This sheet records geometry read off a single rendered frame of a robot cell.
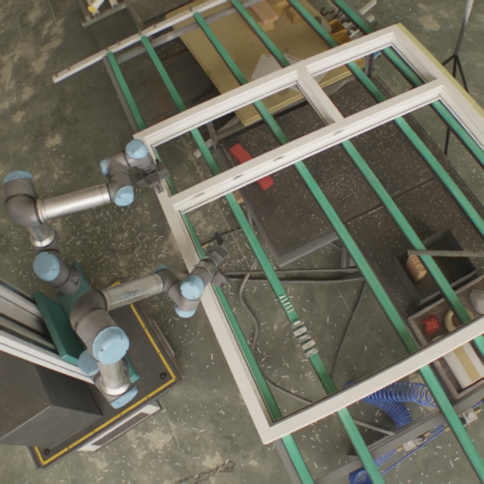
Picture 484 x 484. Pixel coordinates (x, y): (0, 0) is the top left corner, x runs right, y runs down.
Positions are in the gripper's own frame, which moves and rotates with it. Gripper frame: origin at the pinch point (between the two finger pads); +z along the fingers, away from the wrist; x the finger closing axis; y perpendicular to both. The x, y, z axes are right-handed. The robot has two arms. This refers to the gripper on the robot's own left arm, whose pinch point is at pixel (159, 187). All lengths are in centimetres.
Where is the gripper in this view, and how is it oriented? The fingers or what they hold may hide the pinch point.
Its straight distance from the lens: 206.7
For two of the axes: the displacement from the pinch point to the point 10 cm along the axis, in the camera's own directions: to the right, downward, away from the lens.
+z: 1.7, 4.0, 9.0
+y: -3.9, -8.1, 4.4
